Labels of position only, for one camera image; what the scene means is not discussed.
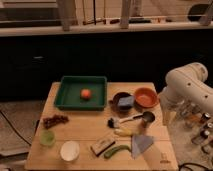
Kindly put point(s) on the red apple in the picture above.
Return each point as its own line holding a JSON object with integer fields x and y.
{"x": 85, "y": 94}

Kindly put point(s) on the spice jar rack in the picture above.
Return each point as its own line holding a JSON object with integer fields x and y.
{"x": 195, "y": 121}

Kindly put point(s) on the white bowl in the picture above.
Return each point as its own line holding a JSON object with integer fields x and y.
{"x": 70, "y": 151}

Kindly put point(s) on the bunch of dark grapes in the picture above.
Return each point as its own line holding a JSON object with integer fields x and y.
{"x": 49, "y": 122}

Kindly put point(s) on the metal measuring cup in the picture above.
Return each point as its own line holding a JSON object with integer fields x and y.
{"x": 147, "y": 119}

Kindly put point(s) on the blue grey cloth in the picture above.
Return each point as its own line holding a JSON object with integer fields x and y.
{"x": 140, "y": 143}

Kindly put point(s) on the green plastic tray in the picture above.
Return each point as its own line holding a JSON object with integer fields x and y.
{"x": 68, "y": 94}

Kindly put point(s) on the green cup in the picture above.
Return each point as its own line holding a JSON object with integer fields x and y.
{"x": 47, "y": 138}

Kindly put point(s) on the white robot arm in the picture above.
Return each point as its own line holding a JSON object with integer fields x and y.
{"x": 186, "y": 83}

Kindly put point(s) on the yellow banana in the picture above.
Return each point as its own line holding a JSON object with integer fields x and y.
{"x": 123, "y": 132}

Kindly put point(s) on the blue sponge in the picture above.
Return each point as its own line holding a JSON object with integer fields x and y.
{"x": 126, "y": 102}

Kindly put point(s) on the dark brown bowl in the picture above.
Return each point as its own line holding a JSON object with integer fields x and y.
{"x": 114, "y": 102}

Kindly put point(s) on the green cucumber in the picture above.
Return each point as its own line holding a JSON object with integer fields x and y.
{"x": 109, "y": 153}

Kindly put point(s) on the orange bowl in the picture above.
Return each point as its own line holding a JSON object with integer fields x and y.
{"x": 146, "y": 97}

